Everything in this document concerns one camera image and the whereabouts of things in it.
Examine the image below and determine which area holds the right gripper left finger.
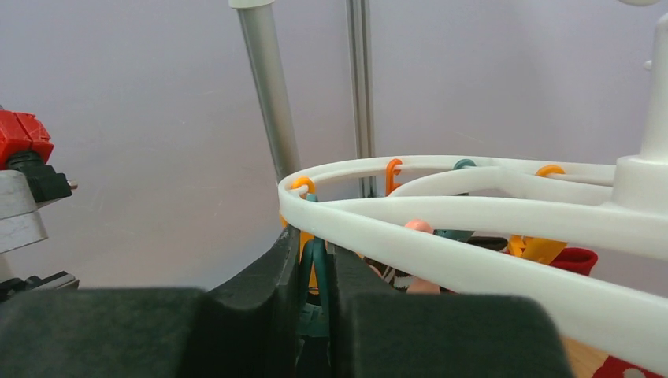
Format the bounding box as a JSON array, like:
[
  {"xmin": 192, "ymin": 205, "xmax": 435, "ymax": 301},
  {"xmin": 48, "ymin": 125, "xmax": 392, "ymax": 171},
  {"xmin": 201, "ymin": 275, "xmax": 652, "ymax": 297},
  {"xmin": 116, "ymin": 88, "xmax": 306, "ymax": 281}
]
[{"xmin": 1, "ymin": 227, "xmax": 299, "ymax": 377}]

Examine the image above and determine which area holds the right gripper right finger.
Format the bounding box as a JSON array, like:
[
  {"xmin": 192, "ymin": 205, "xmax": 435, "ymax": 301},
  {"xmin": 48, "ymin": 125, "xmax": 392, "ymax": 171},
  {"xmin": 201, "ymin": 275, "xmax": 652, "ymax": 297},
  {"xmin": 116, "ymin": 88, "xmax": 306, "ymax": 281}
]
[{"xmin": 328, "ymin": 246, "xmax": 573, "ymax": 377}]

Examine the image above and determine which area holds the white round sock hanger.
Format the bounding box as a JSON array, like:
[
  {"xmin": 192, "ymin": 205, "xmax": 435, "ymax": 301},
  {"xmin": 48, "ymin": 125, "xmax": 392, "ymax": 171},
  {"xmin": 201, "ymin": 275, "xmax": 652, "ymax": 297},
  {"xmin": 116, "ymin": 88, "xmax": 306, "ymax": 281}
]
[{"xmin": 277, "ymin": 17, "xmax": 667, "ymax": 375}]

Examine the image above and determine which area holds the teal clothes peg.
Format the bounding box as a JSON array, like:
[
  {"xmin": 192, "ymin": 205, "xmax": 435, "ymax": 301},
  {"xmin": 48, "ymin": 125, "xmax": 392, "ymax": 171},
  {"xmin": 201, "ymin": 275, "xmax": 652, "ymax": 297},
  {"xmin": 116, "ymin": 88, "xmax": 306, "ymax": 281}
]
[{"xmin": 297, "ymin": 194, "xmax": 331, "ymax": 340}]

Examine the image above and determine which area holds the red christmas sock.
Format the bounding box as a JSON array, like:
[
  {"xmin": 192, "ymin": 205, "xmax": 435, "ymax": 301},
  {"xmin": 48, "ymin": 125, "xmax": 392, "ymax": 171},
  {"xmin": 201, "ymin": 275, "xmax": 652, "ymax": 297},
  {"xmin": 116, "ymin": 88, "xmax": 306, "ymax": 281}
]
[
  {"xmin": 592, "ymin": 356, "xmax": 662, "ymax": 378},
  {"xmin": 549, "ymin": 247, "xmax": 599, "ymax": 276}
]

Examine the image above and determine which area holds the white grey drying rack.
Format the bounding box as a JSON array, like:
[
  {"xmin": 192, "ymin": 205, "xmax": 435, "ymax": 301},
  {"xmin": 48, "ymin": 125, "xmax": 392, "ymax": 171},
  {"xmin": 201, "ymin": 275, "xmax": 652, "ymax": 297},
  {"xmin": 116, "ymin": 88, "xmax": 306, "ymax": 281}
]
[{"xmin": 228, "ymin": 0, "xmax": 300, "ymax": 182}]

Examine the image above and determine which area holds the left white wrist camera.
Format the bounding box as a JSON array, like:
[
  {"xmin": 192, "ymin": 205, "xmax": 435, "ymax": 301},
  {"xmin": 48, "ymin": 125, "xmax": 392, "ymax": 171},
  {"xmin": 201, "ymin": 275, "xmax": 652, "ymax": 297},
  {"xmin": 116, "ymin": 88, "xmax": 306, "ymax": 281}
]
[{"xmin": 1, "ymin": 170, "xmax": 47, "ymax": 281}]

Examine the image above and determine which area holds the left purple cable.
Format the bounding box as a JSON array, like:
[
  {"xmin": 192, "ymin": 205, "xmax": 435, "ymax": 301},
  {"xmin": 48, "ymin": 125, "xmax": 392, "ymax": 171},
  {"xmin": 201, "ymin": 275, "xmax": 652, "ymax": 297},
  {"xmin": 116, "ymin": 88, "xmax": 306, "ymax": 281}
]
[{"xmin": 0, "ymin": 108, "xmax": 80, "ymax": 205}]

